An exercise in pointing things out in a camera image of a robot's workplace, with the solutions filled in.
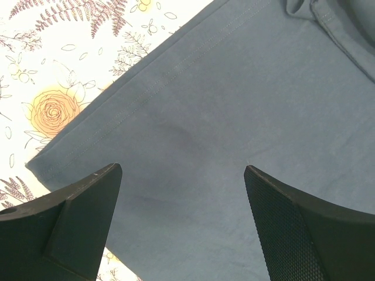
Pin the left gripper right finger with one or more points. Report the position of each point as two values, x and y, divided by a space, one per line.
303 237

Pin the blue grey t shirt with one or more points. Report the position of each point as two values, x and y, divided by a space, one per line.
286 86

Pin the floral table mat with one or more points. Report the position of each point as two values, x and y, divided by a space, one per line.
58 56

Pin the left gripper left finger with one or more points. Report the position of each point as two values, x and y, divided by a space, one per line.
62 235

